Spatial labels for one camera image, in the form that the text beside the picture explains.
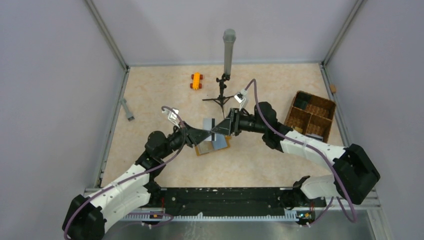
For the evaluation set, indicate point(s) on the gold card stack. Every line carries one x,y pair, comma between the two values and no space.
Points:
298,129

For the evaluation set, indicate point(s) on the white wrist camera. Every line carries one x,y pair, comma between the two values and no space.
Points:
242,98
172,115

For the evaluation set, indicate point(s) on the orange toy block car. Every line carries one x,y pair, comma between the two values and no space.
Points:
196,81

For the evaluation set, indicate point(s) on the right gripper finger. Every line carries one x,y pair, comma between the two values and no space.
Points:
228,121
223,128

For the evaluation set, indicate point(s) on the small wooden block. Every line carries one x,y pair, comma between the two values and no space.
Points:
332,88

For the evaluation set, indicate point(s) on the white slotted cable duct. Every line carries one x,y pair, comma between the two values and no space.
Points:
289,216

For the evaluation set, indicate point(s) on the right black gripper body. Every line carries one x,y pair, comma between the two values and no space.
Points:
243,122

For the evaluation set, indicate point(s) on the black card stack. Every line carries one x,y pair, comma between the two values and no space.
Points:
302,100

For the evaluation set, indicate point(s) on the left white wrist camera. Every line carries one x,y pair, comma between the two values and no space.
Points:
172,115

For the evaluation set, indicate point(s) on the grey microphone on tripod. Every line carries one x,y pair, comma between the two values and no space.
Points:
229,39

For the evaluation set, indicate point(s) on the woven wicker divided basket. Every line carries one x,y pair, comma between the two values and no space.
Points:
316,119

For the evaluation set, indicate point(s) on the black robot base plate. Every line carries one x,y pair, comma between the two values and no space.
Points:
229,201

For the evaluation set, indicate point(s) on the silver card stack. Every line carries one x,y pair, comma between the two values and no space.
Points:
315,136

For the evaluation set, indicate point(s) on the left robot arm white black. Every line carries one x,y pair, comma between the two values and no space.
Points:
90,217

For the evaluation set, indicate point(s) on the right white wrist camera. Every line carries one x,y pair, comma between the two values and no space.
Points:
242,98

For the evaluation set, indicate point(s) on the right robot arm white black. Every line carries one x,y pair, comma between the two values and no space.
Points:
352,173

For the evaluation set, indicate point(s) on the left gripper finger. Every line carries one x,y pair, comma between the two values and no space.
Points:
187,127
197,136

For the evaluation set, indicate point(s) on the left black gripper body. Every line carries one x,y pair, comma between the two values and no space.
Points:
179,138

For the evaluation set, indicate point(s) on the grey metal bracket tool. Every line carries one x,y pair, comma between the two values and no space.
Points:
128,114

